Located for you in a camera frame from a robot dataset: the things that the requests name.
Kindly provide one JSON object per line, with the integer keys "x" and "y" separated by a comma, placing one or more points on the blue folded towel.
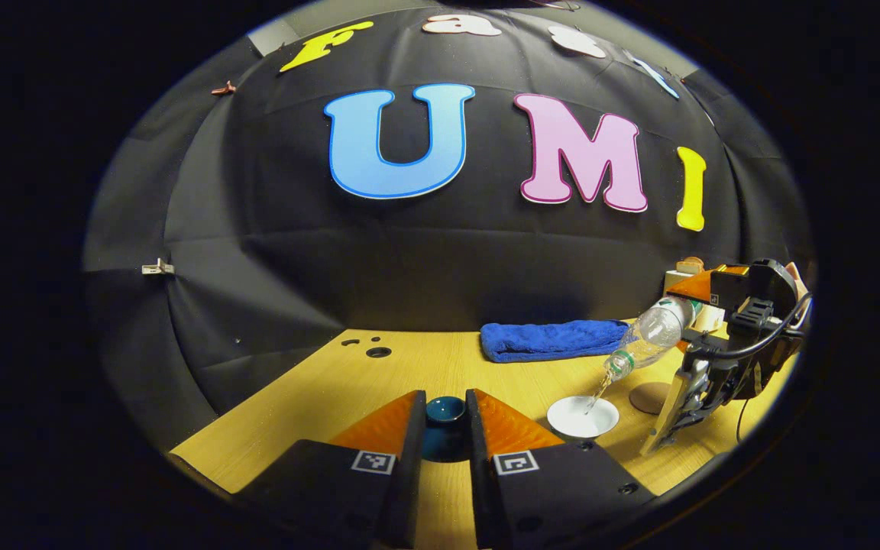
{"x": 547, "y": 340}

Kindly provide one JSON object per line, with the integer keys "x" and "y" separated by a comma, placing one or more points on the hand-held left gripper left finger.
{"x": 415, "y": 458}

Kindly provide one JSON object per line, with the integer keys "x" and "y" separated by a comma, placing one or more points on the clear plastic water bottle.
{"x": 658, "y": 328}

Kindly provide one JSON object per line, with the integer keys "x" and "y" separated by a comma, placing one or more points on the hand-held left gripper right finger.
{"x": 478, "y": 473}

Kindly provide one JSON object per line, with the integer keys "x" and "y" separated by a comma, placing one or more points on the reddish clip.
{"x": 223, "y": 88}

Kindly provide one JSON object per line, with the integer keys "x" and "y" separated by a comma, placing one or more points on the white clip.
{"x": 156, "y": 268}

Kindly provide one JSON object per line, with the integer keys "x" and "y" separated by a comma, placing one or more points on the black backdrop cloth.
{"x": 409, "y": 252}

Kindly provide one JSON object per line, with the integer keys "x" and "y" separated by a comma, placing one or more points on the white teacup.
{"x": 570, "y": 420}

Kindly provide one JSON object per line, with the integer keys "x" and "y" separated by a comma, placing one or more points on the toast slice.
{"x": 690, "y": 266}

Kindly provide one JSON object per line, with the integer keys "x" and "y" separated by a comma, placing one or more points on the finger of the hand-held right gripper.
{"x": 730, "y": 286}
{"x": 673, "y": 412}

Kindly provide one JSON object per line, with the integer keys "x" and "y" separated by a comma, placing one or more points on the teal teacup lid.
{"x": 445, "y": 411}

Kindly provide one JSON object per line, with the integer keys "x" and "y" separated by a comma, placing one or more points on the round brown coaster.
{"x": 645, "y": 399}

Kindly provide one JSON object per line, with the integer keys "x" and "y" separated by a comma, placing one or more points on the white toaster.
{"x": 673, "y": 283}

